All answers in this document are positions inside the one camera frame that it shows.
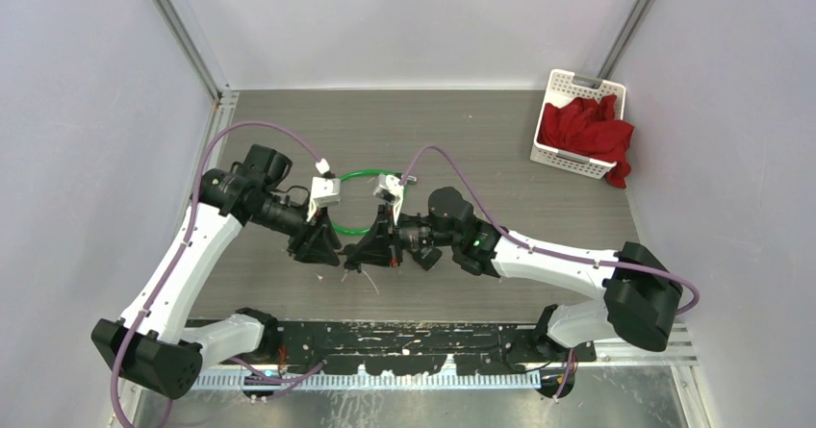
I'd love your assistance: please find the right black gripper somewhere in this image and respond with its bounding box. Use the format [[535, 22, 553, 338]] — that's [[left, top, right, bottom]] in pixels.
[[348, 201, 459, 267]]

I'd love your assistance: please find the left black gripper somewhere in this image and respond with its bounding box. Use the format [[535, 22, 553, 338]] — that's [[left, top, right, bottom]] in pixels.
[[249, 193, 342, 265]]

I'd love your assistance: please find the black key bunch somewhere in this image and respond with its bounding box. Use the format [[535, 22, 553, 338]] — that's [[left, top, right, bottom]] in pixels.
[[341, 261, 362, 283]]

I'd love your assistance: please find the black padlock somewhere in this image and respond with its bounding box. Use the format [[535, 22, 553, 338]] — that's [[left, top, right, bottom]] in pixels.
[[409, 246, 443, 271]]

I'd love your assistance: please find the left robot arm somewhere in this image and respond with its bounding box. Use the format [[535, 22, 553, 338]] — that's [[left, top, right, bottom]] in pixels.
[[91, 144, 340, 400]]

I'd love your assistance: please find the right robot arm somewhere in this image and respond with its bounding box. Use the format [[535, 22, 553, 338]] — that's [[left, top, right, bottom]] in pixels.
[[342, 187, 683, 362]]

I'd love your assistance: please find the red cloth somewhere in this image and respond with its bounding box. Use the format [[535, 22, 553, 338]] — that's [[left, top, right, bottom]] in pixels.
[[538, 94, 634, 189]]

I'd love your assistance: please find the white plastic basket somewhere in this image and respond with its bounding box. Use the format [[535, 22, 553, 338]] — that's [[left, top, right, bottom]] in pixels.
[[529, 69, 634, 189]]

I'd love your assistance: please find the green cable lock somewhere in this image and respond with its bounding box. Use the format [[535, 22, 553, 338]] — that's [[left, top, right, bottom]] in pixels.
[[333, 169, 403, 236]]

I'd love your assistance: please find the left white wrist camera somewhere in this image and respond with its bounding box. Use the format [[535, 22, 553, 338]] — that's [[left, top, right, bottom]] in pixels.
[[307, 177, 341, 221]]

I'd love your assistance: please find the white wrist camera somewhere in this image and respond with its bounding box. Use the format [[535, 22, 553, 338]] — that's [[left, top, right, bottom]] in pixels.
[[373, 173, 405, 224], [307, 177, 341, 221]]

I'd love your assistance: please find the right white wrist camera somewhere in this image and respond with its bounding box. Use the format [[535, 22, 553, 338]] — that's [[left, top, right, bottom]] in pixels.
[[373, 173, 405, 224]]

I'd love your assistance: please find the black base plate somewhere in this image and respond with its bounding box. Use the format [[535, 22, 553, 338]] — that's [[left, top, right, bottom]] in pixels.
[[240, 320, 567, 376]]

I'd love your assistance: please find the left aluminium frame post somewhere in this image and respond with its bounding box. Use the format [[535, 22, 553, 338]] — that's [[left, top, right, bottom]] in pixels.
[[153, 0, 230, 101]]

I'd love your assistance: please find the aluminium frame post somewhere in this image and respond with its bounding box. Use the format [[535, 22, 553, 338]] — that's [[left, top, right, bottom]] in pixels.
[[153, 0, 230, 101], [597, 0, 655, 80]]

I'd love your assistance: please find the aluminium front rail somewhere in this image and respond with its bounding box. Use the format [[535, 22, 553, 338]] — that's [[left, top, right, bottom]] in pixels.
[[119, 324, 699, 392]]

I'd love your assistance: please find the right aluminium frame post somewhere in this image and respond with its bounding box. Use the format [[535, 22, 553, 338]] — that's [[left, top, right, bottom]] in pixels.
[[597, 0, 655, 80]]

